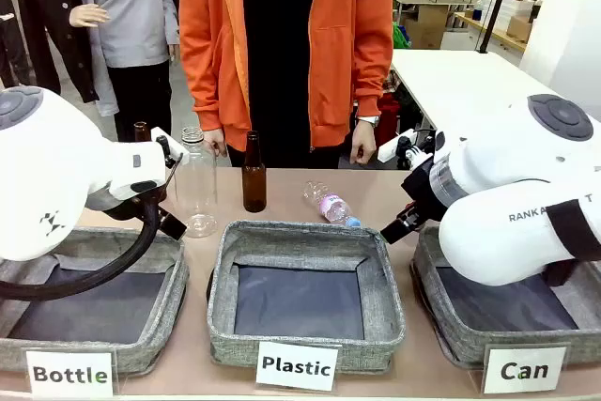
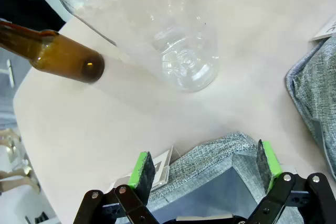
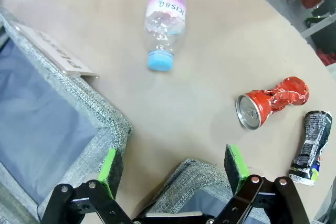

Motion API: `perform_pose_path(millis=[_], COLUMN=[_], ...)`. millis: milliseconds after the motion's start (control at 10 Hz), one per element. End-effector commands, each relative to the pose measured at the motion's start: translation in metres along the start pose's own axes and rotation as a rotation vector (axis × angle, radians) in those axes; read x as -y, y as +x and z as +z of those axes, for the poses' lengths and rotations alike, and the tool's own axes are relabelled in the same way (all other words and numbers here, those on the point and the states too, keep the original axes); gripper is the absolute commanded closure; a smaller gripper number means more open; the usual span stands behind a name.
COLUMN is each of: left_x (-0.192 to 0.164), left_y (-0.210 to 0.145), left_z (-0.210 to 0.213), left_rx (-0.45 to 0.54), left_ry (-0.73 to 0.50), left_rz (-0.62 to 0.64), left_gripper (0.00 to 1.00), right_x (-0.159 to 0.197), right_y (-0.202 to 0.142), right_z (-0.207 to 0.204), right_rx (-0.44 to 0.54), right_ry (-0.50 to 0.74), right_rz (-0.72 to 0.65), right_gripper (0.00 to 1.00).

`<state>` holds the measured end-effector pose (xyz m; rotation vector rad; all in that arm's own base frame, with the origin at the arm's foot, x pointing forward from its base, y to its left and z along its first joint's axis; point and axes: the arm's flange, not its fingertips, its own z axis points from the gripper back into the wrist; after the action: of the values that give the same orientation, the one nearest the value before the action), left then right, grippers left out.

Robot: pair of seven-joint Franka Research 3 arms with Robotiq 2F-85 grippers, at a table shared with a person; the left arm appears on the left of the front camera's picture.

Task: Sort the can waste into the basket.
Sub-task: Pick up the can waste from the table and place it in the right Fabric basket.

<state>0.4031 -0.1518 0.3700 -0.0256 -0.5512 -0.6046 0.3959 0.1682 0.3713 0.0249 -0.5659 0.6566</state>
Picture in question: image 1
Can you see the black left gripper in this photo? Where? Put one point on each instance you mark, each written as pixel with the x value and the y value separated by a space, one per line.
pixel 124 209

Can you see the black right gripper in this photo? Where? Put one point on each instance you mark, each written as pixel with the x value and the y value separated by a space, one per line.
pixel 427 194

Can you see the large clear plastic bottle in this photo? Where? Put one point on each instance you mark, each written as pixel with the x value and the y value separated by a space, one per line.
pixel 197 185

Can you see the brown glass beer bottle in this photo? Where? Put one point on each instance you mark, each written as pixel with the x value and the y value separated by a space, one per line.
pixel 141 131
pixel 254 185

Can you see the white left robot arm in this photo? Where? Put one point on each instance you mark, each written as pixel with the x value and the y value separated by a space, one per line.
pixel 47 161

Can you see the person left forearm orange sleeve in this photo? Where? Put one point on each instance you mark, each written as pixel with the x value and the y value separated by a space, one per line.
pixel 357 81

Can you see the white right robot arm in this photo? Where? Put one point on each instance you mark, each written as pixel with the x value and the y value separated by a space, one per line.
pixel 507 157

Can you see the person right forearm orange sleeve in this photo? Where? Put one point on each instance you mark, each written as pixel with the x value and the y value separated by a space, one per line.
pixel 211 81

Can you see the grey fabric basket for plastic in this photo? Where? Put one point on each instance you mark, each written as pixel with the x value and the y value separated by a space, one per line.
pixel 225 279

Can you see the grey fabric basket for bottles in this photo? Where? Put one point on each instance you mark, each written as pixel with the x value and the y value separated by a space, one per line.
pixel 155 321

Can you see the grey fabric basket for cans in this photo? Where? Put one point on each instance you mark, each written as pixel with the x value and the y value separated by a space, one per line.
pixel 446 326

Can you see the white Can label sign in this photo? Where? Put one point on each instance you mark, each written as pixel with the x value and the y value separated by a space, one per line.
pixel 524 370

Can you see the person left hand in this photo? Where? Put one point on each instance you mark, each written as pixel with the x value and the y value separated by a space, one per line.
pixel 364 143

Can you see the person right hand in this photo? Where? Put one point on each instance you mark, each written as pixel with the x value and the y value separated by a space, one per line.
pixel 215 142

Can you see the crushed plastic bottle pink label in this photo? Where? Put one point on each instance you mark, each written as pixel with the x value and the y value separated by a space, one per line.
pixel 334 207

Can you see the white power strip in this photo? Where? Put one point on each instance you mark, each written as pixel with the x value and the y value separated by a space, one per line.
pixel 392 147

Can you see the silver wrist watch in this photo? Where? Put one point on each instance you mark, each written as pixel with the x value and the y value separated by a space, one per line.
pixel 368 120

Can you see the large white table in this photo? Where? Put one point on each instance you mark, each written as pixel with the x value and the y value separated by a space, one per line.
pixel 460 81

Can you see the white Plastic label sign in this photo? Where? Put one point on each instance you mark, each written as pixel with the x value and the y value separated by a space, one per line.
pixel 297 365

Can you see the white Bottle label sign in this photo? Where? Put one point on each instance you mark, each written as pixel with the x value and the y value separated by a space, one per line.
pixel 70 374

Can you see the green bag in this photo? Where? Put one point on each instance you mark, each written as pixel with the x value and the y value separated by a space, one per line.
pixel 401 37

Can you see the mannequin in grey shirt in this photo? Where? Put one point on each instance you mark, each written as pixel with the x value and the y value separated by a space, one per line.
pixel 131 20

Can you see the person torso orange jacket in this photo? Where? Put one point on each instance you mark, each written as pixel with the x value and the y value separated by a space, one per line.
pixel 282 44

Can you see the pale mannequin hand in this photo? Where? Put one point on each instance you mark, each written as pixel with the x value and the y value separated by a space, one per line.
pixel 87 16

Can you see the brown cardboard box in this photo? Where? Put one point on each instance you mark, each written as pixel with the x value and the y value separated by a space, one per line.
pixel 519 29

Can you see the black hanging jacket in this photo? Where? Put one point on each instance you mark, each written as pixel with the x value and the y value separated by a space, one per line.
pixel 47 20

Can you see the black tripod pole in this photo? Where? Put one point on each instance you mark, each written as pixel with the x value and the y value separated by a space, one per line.
pixel 495 2

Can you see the stack of white boxes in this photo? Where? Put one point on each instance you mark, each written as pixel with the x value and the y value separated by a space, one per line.
pixel 514 9

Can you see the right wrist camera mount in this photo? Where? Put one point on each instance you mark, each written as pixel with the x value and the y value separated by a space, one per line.
pixel 408 152

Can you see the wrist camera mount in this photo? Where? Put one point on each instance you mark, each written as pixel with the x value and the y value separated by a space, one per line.
pixel 408 152
pixel 165 149

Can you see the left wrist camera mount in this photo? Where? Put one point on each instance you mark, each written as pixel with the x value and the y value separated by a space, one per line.
pixel 165 149

